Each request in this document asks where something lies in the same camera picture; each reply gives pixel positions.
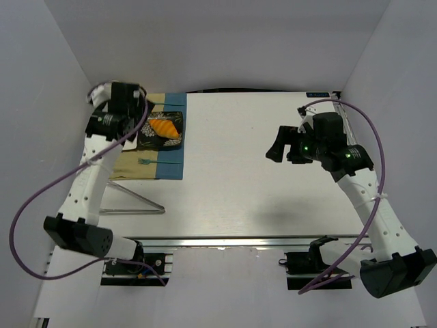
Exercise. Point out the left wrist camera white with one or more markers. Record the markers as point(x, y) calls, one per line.
point(99, 94)

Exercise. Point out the teal fork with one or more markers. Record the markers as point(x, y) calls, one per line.
point(149, 161)

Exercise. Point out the aluminium table front rail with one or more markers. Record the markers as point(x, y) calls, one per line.
point(281, 241)

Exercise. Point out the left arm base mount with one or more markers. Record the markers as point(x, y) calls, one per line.
point(156, 273)

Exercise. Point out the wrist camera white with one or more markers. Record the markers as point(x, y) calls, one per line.
point(306, 114)
point(99, 94)

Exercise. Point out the striped croissant bread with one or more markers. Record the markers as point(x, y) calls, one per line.
point(164, 128)

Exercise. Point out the white square plate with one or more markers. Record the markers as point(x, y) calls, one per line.
point(130, 145)

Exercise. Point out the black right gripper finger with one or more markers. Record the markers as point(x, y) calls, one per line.
point(276, 153)
point(287, 135)

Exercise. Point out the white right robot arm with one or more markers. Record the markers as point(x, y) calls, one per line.
point(396, 261)

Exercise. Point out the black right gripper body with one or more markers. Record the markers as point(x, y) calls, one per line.
point(292, 147)

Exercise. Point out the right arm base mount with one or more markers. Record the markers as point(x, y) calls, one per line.
point(302, 266)

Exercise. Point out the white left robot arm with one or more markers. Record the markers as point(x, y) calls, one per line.
point(119, 111)

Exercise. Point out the blue table label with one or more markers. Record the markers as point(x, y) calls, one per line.
point(317, 95)

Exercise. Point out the black floral square plate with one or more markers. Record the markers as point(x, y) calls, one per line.
point(147, 139)

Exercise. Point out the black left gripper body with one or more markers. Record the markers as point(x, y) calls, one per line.
point(144, 111)

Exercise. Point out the teal knife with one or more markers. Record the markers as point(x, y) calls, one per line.
point(168, 104)

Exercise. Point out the blue and tan placemat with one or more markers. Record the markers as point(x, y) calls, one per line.
point(126, 166)

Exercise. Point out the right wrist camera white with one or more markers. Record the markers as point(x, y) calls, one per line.
point(306, 114)

